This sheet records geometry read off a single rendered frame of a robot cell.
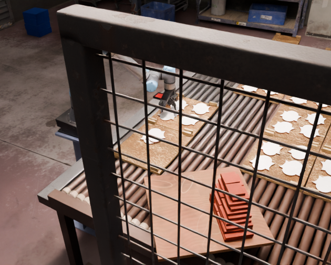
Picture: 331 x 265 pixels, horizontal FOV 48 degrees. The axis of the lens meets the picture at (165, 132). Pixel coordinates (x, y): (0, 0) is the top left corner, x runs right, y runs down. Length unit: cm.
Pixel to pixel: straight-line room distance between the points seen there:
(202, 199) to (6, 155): 265
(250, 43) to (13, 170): 362
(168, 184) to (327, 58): 163
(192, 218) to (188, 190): 18
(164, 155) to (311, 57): 197
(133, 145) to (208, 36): 202
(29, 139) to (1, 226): 120
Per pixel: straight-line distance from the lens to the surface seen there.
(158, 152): 225
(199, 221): 172
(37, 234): 319
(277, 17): 685
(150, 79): 231
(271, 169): 220
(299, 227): 195
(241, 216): 163
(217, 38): 31
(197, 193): 184
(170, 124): 249
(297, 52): 29
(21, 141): 422
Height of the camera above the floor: 232
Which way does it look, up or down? 35 degrees down
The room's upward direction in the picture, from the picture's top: 1 degrees counter-clockwise
